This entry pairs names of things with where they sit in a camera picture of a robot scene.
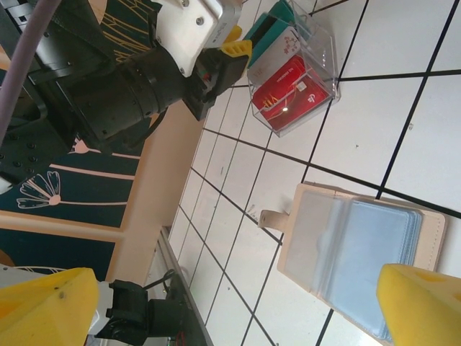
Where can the wide aluminium base rail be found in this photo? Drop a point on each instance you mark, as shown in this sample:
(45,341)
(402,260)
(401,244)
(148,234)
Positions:
(176,266)

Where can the white card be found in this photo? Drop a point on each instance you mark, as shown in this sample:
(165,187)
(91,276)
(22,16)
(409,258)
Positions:
(281,57)

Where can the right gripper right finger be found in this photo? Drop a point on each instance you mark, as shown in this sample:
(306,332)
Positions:
(425,310)

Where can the red card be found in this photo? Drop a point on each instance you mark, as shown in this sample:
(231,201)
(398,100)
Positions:
(288,97)

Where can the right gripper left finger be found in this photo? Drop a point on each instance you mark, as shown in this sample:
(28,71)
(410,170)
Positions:
(43,313)

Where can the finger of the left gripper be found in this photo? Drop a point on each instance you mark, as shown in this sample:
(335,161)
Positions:
(236,33)
(237,50)

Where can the clear acrylic card box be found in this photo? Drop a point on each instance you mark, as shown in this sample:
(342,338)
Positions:
(324,47)

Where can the beige card holder blue sleeves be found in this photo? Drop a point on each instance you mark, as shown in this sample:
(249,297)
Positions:
(313,252)

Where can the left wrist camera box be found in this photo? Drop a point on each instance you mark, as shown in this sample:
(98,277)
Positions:
(194,32)

